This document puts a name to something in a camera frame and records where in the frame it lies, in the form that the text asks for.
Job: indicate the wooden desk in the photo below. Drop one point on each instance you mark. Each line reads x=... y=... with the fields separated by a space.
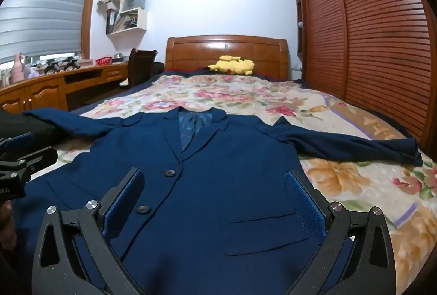
x=47 y=90

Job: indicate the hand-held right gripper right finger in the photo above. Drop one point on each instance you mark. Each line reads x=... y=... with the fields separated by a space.
x=304 y=209

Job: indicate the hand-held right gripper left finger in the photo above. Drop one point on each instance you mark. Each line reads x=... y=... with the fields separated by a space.
x=124 y=202

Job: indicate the black cloth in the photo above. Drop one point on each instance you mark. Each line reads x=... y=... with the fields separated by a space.
x=27 y=126

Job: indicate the yellow plush toy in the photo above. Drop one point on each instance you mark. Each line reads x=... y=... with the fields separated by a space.
x=235 y=66

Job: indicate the navy blue suit jacket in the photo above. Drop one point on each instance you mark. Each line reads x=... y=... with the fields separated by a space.
x=205 y=199

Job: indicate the floral blanket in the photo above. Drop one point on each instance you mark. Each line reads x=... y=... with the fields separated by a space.
x=341 y=178

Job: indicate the pink vase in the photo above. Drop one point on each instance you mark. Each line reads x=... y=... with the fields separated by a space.
x=17 y=71

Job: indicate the black binder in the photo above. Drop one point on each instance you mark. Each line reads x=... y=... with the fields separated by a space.
x=110 y=21

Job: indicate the wooden bed headboard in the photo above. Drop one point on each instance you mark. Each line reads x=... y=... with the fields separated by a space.
x=205 y=52

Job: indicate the dark wooden chair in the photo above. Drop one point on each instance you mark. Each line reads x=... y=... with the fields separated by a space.
x=141 y=69

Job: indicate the white wall shelf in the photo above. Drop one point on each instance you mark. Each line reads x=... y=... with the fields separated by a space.
x=141 y=20

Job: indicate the wooden window frame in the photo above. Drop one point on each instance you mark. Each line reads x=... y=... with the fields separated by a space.
x=89 y=8

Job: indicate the wooden louvered wardrobe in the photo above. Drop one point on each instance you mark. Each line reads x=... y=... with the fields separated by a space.
x=375 y=42

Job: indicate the person's left hand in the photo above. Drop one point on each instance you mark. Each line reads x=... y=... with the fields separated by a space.
x=6 y=226

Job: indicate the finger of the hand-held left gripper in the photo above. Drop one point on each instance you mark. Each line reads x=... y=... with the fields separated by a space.
x=18 y=143
x=41 y=156

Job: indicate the grey window blind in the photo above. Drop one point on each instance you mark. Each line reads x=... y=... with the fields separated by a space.
x=44 y=8

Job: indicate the red basket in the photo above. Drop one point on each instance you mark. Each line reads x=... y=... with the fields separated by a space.
x=103 y=61

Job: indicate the grey box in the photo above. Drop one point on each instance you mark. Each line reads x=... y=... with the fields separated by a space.
x=118 y=57

